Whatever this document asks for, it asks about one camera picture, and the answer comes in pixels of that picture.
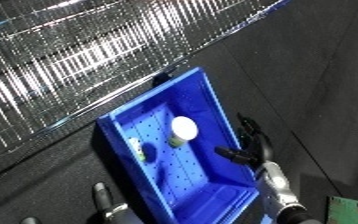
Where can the pale right robot arm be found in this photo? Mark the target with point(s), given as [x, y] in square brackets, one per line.
[279, 186]

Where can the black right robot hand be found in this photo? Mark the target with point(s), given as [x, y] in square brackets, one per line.
[258, 143]

